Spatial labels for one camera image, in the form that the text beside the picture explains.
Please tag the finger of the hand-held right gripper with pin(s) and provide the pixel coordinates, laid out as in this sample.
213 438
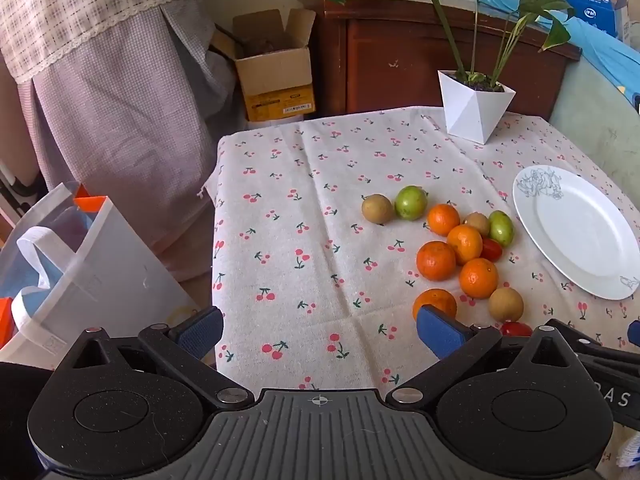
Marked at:
590 345
635 333

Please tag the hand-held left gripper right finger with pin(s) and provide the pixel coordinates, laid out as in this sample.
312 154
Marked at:
442 332

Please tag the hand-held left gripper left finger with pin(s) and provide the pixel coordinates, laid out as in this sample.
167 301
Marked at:
200 331

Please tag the orange mandarin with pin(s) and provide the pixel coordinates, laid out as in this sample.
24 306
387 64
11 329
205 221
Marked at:
443 219
464 244
436 260
432 301
479 278

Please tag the brown longan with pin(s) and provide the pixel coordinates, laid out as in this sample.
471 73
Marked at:
478 222
378 208
506 304

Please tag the red cherry tomato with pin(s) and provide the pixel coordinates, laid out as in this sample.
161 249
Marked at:
516 329
492 250

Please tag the white plate with line drawing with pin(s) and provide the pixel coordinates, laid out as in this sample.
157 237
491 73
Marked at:
580 232

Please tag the green round fruit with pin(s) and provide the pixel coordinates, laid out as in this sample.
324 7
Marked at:
411 202
501 228

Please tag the blue white houndstooth cloth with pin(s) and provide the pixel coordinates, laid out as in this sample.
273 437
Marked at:
630 451

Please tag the white tote bag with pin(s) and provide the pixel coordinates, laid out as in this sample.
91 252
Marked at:
110 270

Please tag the cherry print tablecloth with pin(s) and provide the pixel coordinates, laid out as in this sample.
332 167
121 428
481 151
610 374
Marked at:
310 240

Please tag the orange packet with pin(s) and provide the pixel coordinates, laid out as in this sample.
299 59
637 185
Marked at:
5 320
90 201

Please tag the lilac gingham cloth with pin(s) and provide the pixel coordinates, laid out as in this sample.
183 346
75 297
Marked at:
125 125

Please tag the white faceted planter pot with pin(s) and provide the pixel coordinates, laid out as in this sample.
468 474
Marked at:
472 107

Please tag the grey-green cushion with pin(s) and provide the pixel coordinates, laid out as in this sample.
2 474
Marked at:
590 102

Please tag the open cardboard box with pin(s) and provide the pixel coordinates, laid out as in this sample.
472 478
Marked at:
275 77

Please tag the dark wooden cabinet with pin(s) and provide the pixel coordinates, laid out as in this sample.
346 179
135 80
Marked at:
390 60

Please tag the green leafy plant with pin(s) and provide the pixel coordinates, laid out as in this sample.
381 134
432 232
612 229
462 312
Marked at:
445 15

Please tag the blue white carton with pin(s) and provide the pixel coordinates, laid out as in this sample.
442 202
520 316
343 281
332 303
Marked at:
595 2

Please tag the plaid cloth with lace trim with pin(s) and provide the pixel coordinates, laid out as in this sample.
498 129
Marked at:
75 5

